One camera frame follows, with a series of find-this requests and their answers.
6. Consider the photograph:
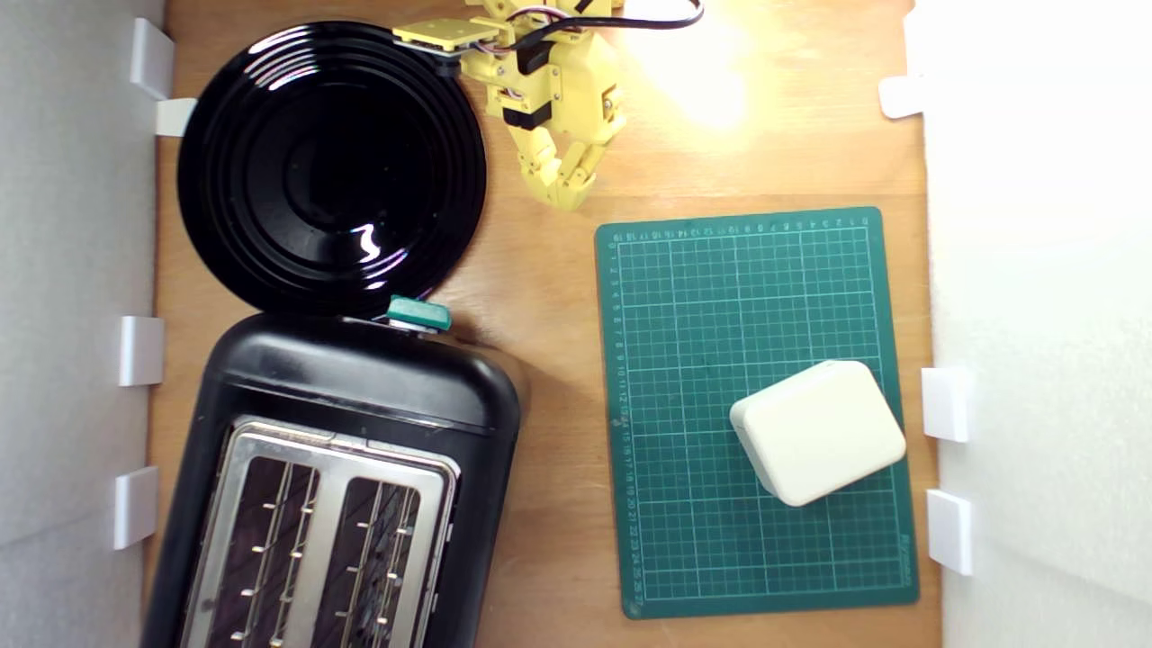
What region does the black two-slot toaster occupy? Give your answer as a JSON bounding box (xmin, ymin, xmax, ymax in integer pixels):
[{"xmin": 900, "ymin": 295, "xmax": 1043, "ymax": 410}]
[{"xmin": 139, "ymin": 310, "xmax": 524, "ymax": 648}]

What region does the black round plate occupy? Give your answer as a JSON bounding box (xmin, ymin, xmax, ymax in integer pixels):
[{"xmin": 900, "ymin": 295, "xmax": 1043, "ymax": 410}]
[{"xmin": 176, "ymin": 21, "xmax": 488, "ymax": 318}]

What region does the yellow gripper camera mount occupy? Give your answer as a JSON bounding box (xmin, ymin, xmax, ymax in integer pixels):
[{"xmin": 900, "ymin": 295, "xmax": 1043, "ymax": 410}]
[{"xmin": 392, "ymin": 15, "xmax": 502, "ymax": 76}]

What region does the white wall clip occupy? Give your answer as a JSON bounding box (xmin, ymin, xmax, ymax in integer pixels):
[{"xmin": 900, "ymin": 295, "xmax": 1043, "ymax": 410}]
[
  {"xmin": 921, "ymin": 366, "xmax": 974, "ymax": 444},
  {"xmin": 119, "ymin": 315, "xmax": 167, "ymax": 388},
  {"xmin": 112, "ymin": 465, "xmax": 160, "ymax": 551},
  {"xmin": 877, "ymin": 76, "xmax": 927, "ymax": 121},
  {"xmin": 155, "ymin": 97, "xmax": 198, "ymax": 138},
  {"xmin": 130, "ymin": 18, "xmax": 176, "ymax": 101},
  {"xmin": 926, "ymin": 489, "xmax": 976, "ymax": 577}
]

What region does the green cutting mat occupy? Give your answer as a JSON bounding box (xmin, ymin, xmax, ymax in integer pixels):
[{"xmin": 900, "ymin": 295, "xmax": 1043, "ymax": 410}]
[{"xmin": 594, "ymin": 207, "xmax": 921, "ymax": 620}]

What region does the green toaster lever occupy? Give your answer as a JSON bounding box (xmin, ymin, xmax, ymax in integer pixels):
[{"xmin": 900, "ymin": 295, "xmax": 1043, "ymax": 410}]
[{"xmin": 386, "ymin": 296, "xmax": 454, "ymax": 335}]

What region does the white rounded block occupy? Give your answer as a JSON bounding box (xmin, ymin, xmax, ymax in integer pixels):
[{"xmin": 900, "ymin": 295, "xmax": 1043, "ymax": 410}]
[{"xmin": 729, "ymin": 360, "xmax": 908, "ymax": 509}]

